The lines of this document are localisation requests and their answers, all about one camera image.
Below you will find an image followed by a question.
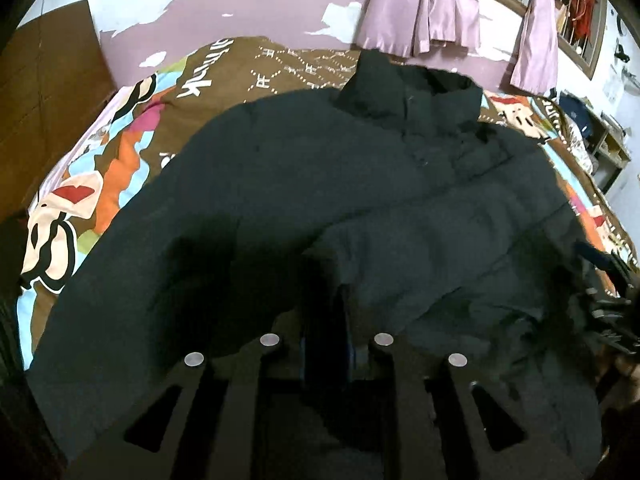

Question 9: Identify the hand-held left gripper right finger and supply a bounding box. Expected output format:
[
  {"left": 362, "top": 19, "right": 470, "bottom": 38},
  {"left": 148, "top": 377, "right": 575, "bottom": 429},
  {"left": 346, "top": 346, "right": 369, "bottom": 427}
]
[{"left": 349, "top": 332, "right": 587, "bottom": 480}]

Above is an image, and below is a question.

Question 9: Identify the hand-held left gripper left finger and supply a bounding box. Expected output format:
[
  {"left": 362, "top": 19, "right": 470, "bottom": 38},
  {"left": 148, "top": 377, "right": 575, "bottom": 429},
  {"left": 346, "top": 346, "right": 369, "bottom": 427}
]
[{"left": 65, "top": 321, "right": 308, "bottom": 480}]

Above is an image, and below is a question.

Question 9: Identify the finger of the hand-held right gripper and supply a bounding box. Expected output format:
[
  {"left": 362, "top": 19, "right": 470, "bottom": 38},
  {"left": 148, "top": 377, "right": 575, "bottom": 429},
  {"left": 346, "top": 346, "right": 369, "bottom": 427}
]
[{"left": 574, "top": 240, "right": 632, "bottom": 298}]

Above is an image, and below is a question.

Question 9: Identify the black puffer jacket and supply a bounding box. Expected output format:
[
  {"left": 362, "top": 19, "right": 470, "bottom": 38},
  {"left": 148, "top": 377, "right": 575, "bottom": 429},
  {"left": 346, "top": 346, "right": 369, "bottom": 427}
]
[{"left": 27, "top": 50, "right": 621, "bottom": 480}]

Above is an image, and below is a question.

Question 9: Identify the person's right hand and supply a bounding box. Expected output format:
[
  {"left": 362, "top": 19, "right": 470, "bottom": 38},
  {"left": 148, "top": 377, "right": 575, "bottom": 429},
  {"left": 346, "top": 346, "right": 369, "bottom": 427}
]
[{"left": 616, "top": 356, "right": 640, "bottom": 403}]

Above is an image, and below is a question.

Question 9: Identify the floral pillow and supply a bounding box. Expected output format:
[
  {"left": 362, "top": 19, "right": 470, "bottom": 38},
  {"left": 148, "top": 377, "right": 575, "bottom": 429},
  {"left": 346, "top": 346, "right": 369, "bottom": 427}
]
[{"left": 560, "top": 130, "right": 599, "bottom": 173}]

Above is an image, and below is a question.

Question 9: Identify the wooden cubby shelf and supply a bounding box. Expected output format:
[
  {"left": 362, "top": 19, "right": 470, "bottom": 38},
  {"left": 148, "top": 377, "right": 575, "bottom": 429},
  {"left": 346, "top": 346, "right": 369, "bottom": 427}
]
[{"left": 592, "top": 110, "right": 632, "bottom": 196}]

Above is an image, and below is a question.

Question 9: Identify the dark blue bag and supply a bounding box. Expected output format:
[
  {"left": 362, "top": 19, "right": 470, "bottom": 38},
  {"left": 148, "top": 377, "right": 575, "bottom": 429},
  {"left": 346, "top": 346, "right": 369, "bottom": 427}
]
[{"left": 557, "top": 91, "right": 597, "bottom": 137}]

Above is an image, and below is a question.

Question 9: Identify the narrow pink curtain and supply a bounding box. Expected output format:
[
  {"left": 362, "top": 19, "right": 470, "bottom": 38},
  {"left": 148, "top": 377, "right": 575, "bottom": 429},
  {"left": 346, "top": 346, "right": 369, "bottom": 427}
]
[{"left": 510, "top": 0, "right": 560, "bottom": 96}]

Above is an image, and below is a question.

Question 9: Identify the cartoon monkey printed blanket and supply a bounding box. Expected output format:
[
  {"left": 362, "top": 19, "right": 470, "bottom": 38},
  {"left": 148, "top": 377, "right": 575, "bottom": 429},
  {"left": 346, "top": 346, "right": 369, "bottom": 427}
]
[{"left": 15, "top": 35, "right": 640, "bottom": 361}]

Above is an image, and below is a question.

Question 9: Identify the red hanging garment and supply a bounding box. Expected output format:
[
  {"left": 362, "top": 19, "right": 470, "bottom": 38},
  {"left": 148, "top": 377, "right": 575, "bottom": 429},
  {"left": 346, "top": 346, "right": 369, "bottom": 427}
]
[{"left": 570, "top": 0, "right": 599, "bottom": 37}]

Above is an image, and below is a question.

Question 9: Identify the wide pink curtain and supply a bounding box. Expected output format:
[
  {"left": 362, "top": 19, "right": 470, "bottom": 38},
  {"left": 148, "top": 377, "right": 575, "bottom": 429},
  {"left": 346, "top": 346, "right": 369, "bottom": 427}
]
[{"left": 354, "top": 0, "right": 482, "bottom": 58}]

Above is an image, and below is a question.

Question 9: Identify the brown wooden headboard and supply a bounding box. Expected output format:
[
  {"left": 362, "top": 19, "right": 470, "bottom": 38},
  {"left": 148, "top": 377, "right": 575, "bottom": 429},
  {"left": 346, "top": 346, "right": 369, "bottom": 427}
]
[{"left": 0, "top": 0, "right": 118, "bottom": 221}]

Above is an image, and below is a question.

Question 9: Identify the white wall paper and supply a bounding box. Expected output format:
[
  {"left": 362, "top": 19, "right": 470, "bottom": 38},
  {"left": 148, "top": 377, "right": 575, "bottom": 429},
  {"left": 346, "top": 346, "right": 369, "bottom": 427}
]
[{"left": 602, "top": 67, "right": 627, "bottom": 103}]

